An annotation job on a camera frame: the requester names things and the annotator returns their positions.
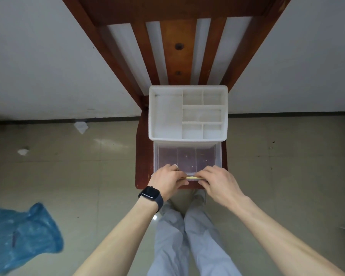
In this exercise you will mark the black smartwatch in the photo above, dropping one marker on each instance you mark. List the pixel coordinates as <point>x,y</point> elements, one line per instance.
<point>151,195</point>

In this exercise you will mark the person's right forearm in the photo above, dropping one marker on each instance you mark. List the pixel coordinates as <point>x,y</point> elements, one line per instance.
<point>276,238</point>

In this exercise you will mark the white plastic drawer organizer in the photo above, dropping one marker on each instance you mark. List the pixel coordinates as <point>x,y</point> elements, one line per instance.
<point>166,117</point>

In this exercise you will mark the person's right hand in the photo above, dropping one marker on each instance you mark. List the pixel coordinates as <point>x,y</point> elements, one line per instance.
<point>221,186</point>

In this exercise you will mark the thin yellow stick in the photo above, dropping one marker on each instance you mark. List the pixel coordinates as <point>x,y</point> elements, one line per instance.
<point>193,178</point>

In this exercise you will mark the blue plastic object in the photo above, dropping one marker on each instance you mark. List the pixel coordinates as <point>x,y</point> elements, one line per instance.
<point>17,238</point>

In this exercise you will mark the white shoe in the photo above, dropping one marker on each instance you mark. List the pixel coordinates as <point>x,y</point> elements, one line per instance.
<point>169,204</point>
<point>199,195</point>

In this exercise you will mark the person's left hand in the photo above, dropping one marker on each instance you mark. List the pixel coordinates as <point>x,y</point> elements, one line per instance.
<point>166,181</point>

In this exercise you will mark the person's left forearm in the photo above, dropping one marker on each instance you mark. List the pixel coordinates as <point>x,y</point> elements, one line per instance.
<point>118,244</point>

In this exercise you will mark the white paper scrap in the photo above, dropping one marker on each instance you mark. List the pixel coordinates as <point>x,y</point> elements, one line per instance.
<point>81,127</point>
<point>23,152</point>

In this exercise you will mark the brown wooden chair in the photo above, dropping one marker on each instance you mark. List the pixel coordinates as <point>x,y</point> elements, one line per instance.
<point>178,31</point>

